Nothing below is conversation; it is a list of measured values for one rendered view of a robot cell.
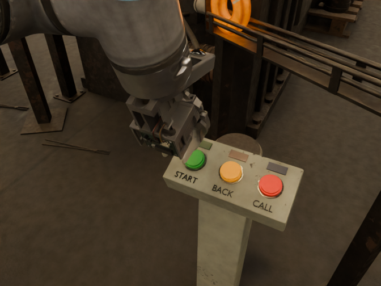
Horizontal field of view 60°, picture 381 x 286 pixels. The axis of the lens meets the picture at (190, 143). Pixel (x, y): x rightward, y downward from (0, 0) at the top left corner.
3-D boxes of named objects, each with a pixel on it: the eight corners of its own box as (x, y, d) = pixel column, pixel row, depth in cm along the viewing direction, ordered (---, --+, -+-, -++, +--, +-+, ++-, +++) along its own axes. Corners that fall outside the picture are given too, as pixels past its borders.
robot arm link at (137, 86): (132, 12, 40) (205, 25, 37) (144, 43, 44) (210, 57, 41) (92, 64, 36) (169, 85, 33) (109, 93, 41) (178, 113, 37)
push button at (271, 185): (263, 175, 61) (263, 170, 60) (284, 182, 60) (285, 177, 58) (255, 193, 59) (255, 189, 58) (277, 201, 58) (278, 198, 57)
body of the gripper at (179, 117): (139, 147, 50) (110, 97, 40) (165, 104, 54) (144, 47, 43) (184, 163, 47) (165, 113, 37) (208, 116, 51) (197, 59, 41)
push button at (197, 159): (190, 150, 66) (189, 146, 65) (208, 156, 65) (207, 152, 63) (181, 167, 65) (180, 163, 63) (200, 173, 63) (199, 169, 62)
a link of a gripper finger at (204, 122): (182, 138, 55) (172, 106, 48) (187, 129, 56) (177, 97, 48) (208, 146, 53) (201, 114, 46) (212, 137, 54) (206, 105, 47)
